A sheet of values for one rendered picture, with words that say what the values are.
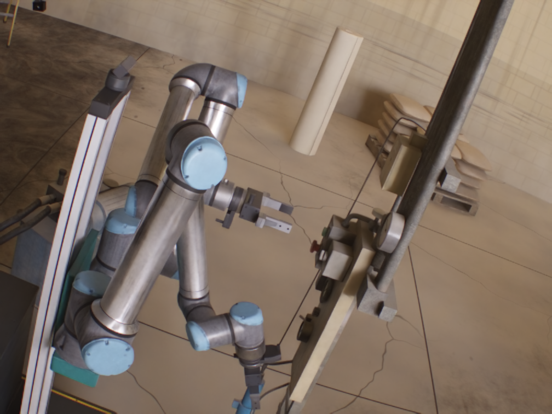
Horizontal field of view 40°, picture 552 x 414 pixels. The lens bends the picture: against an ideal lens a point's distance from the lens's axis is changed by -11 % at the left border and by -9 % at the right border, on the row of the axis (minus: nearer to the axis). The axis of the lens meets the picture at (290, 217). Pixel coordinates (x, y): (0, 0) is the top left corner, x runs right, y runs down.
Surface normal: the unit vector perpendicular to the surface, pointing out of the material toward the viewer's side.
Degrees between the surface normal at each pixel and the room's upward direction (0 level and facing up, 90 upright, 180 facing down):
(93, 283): 5
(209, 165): 83
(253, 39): 90
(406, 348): 0
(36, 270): 90
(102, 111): 90
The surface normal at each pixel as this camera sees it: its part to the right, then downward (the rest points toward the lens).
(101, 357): 0.32, 0.57
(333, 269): -0.04, 0.40
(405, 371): 0.36, -0.85
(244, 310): 0.05, -0.85
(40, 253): -0.43, 0.22
